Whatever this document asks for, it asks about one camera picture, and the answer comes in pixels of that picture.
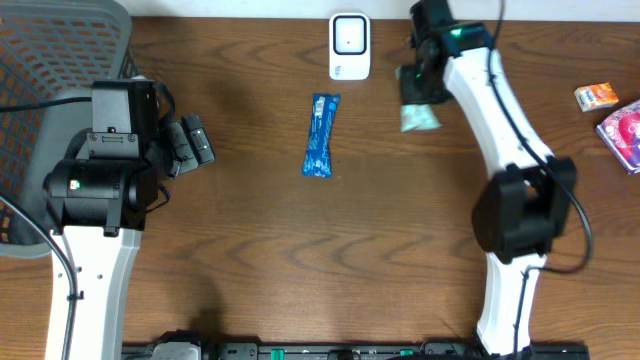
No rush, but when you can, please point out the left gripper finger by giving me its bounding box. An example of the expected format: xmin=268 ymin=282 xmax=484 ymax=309
xmin=167 ymin=122 xmax=198 ymax=175
xmin=181 ymin=113 xmax=215 ymax=168

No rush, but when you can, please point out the teal wet wipes packet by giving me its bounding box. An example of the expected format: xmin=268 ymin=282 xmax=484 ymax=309
xmin=395 ymin=66 xmax=441 ymax=132

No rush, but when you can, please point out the blue Oreo cookie packet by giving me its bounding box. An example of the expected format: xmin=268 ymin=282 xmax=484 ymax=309
xmin=301 ymin=94 xmax=341 ymax=178

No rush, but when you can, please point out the small orange box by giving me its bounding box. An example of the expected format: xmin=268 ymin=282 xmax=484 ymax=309
xmin=574 ymin=82 xmax=619 ymax=112

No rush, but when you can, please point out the red purple snack packet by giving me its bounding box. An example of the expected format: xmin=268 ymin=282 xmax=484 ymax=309
xmin=596 ymin=101 xmax=639 ymax=174

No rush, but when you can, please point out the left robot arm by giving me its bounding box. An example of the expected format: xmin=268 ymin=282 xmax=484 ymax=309
xmin=44 ymin=114 xmax=215 ymax=359

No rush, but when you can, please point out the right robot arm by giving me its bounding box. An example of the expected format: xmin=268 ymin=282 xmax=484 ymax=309
xmin=398 ymin=20 xmax=577 ymax=359

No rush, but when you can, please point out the grey plastic mesh basket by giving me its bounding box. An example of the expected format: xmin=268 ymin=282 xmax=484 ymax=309
xmin=1 ymin=1 xmax=138 ymax=227

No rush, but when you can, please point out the left black cable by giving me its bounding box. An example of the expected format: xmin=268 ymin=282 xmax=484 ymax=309
xmin=0 ymin=95 xmax=94 ymax=360

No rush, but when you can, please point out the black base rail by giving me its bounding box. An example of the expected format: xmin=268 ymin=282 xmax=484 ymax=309
xmin=122 ymin=341 xmax=591 ymax=360

